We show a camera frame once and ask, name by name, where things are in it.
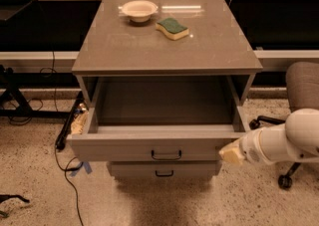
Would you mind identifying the grey top drawer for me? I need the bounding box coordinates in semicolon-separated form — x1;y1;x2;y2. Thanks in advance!
68;76;248;162

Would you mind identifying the grey drawer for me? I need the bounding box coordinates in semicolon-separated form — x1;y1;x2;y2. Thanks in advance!
107;161;221;179
68;76;248;162

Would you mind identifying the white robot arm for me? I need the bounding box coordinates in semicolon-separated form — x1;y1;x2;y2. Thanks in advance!
219;109;319;165

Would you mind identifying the grey lower drawer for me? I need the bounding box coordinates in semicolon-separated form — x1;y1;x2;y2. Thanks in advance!
107;161;221;179

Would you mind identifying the grey drawer cabinet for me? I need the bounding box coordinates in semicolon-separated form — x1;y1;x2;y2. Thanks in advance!
71;0;264;128

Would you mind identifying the green yellow sponge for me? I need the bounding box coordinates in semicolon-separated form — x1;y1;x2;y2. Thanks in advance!
156;18;189;41

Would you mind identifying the blue tape on floor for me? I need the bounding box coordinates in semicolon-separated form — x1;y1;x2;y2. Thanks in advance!
70;162;93;177

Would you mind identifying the crumpled yellow packet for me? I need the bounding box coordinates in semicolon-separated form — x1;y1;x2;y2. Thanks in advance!
71;103;89;134

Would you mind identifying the black power strip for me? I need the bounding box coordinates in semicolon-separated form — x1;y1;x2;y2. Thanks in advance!
55;93;83;150

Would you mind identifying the white paper bowl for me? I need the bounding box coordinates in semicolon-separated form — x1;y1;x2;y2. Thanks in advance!
122;0;158;23

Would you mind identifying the black stand foot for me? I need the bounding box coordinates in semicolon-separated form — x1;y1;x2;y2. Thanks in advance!
0;193;31;219

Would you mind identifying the black top drawer handle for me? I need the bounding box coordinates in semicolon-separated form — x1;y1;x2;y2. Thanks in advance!
151;150;182;161

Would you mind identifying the black drawer handle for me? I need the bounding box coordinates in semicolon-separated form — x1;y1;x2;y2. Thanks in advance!
155;170;174;177
151;150;182;161

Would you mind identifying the black lower drawer handle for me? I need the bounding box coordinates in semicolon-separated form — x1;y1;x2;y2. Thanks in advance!
155;170;174;177

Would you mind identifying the black floor cable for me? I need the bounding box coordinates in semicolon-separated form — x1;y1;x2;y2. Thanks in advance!
39;50;86;226

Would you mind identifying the black desk leg frame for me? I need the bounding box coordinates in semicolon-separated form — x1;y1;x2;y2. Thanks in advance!
0;65;69;118

